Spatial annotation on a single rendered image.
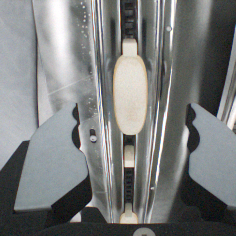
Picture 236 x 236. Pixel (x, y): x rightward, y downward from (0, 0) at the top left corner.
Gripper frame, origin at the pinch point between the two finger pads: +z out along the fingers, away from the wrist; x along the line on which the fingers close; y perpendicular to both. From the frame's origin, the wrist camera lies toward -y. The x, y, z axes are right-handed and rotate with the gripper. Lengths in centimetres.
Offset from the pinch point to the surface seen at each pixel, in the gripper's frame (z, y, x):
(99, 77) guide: 6.7, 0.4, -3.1
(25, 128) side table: 10.9, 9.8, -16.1
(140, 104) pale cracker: 7.0, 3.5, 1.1
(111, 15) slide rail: 7.9, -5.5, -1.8
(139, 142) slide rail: 7.9, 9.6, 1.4
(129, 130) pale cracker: 7.1, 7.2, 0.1
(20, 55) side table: 10.9, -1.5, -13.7
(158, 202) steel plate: 10.8, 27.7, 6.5
